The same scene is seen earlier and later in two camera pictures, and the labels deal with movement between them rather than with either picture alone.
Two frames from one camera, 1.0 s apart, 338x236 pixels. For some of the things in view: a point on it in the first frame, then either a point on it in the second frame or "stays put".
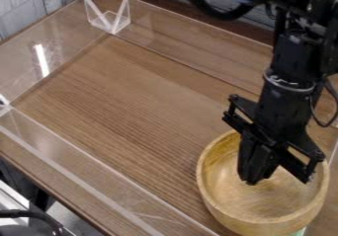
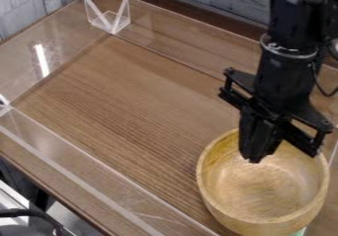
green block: x=299 y=233 stays put
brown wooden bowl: x=273 y=207 stays put
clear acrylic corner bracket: x=108 y=21 stays put
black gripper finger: x=269 y=163 -> x=268 y=140
